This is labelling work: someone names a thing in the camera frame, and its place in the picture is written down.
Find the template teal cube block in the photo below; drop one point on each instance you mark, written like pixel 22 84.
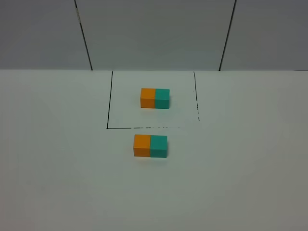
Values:
pixel 162 99

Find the template orange cube block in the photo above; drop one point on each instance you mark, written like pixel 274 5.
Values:
pixel 147 98

